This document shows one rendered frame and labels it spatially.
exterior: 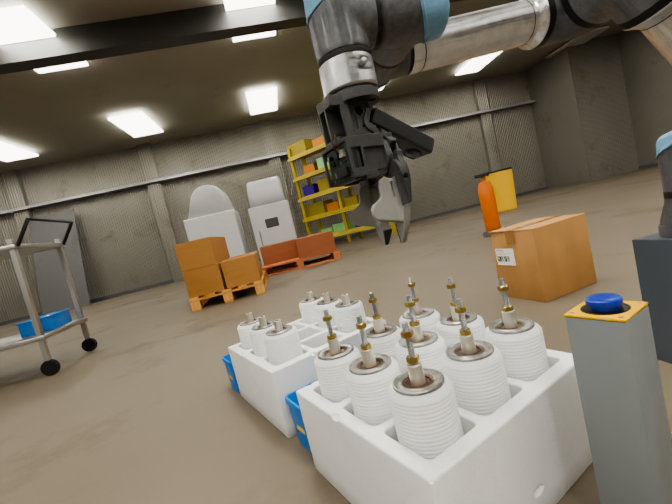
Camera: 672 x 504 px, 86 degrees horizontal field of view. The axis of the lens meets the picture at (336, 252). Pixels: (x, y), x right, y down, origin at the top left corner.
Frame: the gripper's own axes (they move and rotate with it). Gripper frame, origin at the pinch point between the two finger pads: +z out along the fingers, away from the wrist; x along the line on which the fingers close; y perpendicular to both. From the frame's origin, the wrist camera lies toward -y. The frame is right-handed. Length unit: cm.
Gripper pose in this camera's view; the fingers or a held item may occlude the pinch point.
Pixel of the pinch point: (396, 233)
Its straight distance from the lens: 53.0
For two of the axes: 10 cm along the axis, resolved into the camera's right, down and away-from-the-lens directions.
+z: 2.4, 9.7, 0.8
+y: -8.5, 2.5, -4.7
